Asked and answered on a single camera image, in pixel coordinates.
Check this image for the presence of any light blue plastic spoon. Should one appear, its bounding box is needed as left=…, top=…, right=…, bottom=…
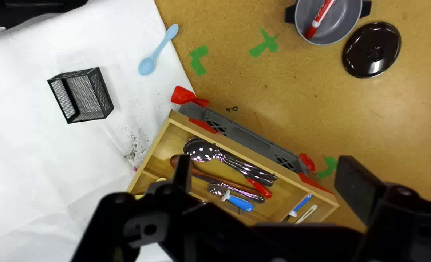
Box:
left=136, top=23, right=180, bottom=77

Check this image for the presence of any grey pot with black handles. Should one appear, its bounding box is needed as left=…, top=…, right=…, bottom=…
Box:
left=283, top=0, right=372, bottom=47

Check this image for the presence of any grey crate with red clips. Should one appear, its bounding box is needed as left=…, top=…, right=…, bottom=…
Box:
left=170, top=85, right=333, bottom=194

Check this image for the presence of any blue and white utensil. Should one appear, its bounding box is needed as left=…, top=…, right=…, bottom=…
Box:
left=288, top=194, right=314, bottom=218

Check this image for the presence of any red marker pen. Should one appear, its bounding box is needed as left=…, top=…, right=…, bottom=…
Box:
left=301, top=0, right=337, bottom=41

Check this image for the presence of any blue handled metal utensil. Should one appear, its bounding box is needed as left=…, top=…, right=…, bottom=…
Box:
left=206, top=182, right=254, bottom=214

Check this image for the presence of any wooden cutlery tray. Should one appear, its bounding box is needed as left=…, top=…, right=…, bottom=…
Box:
left=126, top=109, right=340, bottom=227

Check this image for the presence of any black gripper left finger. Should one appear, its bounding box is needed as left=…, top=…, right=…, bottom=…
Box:
left=171, top=154, right=193, bottom=194

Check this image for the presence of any thin metal utensil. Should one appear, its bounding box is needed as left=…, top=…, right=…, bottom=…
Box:
left=209, top=179, right=266, bottom=204

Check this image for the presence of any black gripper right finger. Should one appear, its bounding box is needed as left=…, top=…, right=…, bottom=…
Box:
left=333, top=154, right=388, bottom=227

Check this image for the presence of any red handled spoon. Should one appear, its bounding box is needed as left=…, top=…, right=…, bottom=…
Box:
left=170, top=153, right=273, bottom=200

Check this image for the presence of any green tape mark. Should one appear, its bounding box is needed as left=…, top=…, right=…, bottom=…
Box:
left=187, top=44, right=209, bottom=77

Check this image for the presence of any black mesh box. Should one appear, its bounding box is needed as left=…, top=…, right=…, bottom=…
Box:
left=46, top=66, right=115, bottom=125

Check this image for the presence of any white plastic utensil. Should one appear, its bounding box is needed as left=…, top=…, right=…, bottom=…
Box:
left=294, top=202, right=320, bottom=226

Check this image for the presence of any shiny metal spoon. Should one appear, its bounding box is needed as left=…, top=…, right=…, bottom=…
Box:
left=183, top=137, right=278, bottom=188

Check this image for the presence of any black round pot lid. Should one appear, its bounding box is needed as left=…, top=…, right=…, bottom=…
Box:
left=340, top=20, right=403, bottom=80

